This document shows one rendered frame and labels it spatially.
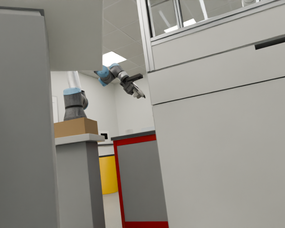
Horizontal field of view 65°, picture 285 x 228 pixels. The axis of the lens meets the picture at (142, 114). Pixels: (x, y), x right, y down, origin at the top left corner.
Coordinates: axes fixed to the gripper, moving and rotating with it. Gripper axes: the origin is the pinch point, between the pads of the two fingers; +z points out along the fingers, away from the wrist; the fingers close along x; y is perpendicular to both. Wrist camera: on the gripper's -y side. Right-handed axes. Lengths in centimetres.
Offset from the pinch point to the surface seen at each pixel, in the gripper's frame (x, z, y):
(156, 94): 55, 29, -14
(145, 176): -11, 40, 40
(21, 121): 102, 27, 10
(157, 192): -11, 53, 40
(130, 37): -228, -206, -18
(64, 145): 34, 1, 51
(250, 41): 55, 40, -51
